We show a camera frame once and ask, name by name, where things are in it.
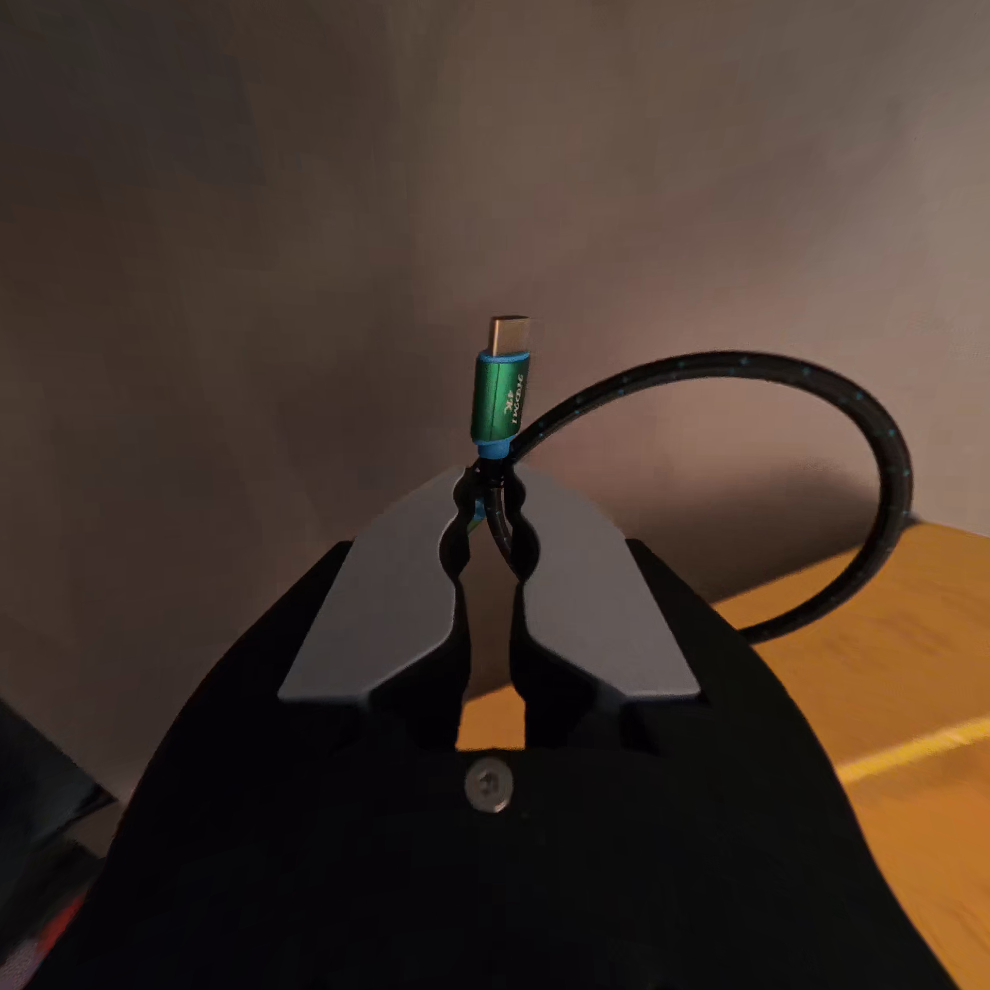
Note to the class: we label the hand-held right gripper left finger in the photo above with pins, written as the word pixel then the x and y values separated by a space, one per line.
pixel 371 611

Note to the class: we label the yellow plastic bin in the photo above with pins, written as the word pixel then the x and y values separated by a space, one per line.
pixel 889 657

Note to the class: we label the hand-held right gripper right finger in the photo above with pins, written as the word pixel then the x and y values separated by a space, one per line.
pixel 603 611

